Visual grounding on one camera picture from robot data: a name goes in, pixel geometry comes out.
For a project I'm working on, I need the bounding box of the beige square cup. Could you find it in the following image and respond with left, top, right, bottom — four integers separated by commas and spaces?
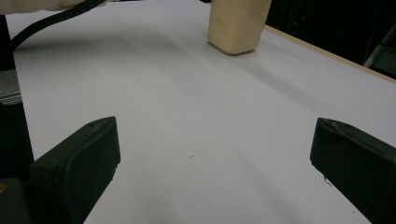
207, 0, 273, 56

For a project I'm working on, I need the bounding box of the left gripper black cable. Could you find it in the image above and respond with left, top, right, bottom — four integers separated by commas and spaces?
9, 0, 106, 51

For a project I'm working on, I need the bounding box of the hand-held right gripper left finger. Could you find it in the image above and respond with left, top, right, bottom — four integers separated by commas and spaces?
22, 116, 121, 224

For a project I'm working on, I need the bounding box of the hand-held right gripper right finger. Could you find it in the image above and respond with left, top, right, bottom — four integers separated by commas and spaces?
309, 117, 396, 224

